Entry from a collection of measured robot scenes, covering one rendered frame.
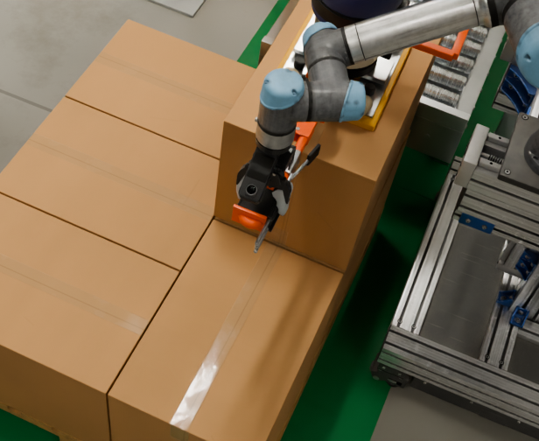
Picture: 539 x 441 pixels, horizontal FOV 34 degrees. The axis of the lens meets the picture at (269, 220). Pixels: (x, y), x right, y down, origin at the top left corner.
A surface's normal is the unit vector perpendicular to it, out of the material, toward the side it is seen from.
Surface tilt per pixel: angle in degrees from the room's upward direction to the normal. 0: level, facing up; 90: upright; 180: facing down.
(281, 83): 0
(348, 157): 1
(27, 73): 0
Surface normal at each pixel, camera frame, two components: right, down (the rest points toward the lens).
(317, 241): -0.39, 0.73
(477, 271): 0.11, -0.58
